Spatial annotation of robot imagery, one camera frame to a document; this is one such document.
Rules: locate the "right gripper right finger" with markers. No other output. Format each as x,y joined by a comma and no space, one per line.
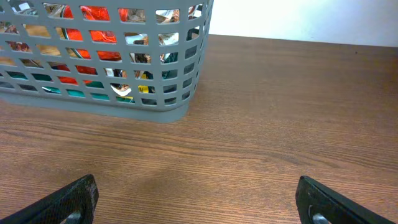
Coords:
317,203

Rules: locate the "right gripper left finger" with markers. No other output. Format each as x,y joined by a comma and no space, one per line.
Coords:
73,203

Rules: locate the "green Nescafe coffee bag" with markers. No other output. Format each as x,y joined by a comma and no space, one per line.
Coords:
42,79

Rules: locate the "yellow red spaghetti packet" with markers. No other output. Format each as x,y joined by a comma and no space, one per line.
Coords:
94,13

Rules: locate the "brown white snack bag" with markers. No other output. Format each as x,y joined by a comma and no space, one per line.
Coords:
170,16

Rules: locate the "dark grey plastic basket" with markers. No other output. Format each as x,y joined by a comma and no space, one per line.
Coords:
33,30

